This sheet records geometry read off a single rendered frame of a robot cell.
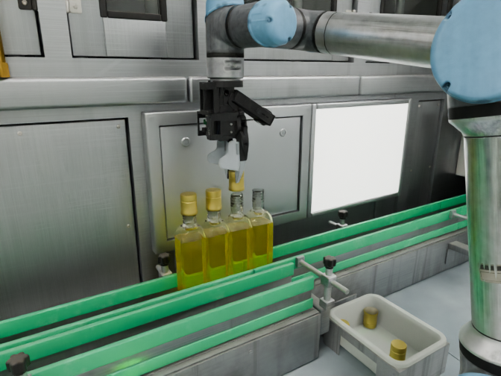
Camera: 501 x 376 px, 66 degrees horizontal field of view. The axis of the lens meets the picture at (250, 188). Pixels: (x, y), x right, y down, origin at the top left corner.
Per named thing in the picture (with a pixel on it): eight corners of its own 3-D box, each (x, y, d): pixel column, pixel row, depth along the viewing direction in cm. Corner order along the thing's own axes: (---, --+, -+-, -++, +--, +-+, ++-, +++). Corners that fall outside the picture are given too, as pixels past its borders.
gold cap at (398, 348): (408, 362, 88) (411, 345, 86) (397, 367, 86) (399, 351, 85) (395, 352, 91) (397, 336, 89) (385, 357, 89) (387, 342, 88)
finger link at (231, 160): (217, 186, 81) (212, 142, 79) (241, 182, 84) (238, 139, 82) (223, 187, 78) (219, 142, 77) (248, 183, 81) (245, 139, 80)
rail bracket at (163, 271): (168, 292, 96) (164, 243, 92) (177, 306, 90) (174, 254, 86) (152, 297, 94) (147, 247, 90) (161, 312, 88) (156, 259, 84)
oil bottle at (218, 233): (221, 294, 95) (219, 212, 88) (232, 305, 90) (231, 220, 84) (200, 301, 92) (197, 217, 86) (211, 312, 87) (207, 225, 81)
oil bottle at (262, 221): (260, 280, 101) (261, 204, 94) (273, 291, 96) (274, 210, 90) (242, 286, 98) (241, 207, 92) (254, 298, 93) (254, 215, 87)
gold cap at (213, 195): (217, 204, 86) (217, 186, 85) (224, 210, 83) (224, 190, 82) (203, 207, 84) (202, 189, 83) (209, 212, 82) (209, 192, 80)
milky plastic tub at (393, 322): (370, 318, 106) (373, 290, 103) (446, 370, 87) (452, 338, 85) (322, 340, 97) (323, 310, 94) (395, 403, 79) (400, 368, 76)
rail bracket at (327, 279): (302, 283, 98) (304, 239, 95) (350, 318, 85) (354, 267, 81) (293, 286, 97) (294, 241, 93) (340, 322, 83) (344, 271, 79)
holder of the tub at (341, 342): (355, 310, 110) (357, 286, 108) (444, 371, 87) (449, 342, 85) (309, 330, 101) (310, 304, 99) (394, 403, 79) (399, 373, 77)
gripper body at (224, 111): (197, 139, 82) (194, 80, 79) (232, 136, 86) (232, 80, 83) (212, 144, 76) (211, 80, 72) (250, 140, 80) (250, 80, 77)
